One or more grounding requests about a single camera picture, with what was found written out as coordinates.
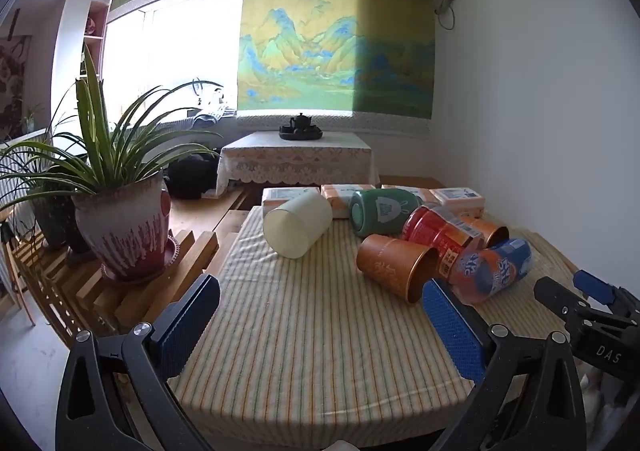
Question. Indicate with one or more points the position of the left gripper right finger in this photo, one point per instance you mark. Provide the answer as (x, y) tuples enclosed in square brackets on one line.
[(526, 393)]

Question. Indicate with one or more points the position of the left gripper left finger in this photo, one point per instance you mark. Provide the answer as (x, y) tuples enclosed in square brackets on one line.
[(92, 414)]

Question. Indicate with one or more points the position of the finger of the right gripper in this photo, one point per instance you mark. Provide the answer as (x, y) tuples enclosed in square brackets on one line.
[(595, 284), (562, 303)]

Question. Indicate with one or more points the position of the orange paper cup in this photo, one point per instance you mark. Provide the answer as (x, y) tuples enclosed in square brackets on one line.
[(493, 234), (400, 266)]

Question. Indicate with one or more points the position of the red instant noodle cup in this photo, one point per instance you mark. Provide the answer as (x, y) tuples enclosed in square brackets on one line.
[(436, 226)]

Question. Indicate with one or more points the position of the cream white cup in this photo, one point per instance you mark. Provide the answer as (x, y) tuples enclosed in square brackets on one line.
[(293, 227)]

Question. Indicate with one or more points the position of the orange blue soda bottle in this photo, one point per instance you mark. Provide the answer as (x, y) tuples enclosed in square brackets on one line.
[(481, 273)]

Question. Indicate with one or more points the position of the wooden slatted plant stand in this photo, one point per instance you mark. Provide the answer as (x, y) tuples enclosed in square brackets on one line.
[(81, 298)]

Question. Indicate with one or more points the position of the tissue pack rightmost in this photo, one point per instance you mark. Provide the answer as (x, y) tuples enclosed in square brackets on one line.
[(461, 201)]

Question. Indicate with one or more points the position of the tissue pack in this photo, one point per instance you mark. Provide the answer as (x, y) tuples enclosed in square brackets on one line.
[(461, 201), (339, 197), (289, 198), (423, 194)]

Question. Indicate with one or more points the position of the red white flower pot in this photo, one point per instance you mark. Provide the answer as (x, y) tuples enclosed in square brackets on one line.
[(128, 229)]

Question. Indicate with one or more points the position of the dark small plant pot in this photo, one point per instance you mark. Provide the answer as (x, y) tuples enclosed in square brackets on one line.
[(56, 218)]

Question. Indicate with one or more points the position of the green thermos bottle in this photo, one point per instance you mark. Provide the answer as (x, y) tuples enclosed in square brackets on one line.
[(381, 211)]

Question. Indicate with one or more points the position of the striped table cloth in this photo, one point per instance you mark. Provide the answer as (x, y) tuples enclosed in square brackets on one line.
[(302, 353)]

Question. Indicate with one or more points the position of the black bag on floor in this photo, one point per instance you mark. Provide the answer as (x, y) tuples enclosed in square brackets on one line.
[(190, 177)]

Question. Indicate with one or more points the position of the lace covered low table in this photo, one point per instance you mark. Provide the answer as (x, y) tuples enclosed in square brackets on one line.
[(265, 158)]

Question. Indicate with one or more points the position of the green spider plant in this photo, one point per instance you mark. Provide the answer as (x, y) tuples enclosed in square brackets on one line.
[(103, 156)]

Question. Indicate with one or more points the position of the tissue pack leftmost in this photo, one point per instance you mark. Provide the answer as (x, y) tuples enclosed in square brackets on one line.
[(289, 198)]

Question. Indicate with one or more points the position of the black teapot tray set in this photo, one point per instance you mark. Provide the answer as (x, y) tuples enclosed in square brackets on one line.
[(300, 128)]

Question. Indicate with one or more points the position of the landscape painting roller blind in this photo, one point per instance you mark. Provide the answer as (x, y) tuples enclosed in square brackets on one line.
[(364, 65)]

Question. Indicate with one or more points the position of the floral wall hanging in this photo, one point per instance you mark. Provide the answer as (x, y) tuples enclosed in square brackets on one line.
[(13, 57)]

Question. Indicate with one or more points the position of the white wall shelf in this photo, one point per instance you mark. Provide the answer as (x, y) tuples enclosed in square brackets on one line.
[(83, 24)]

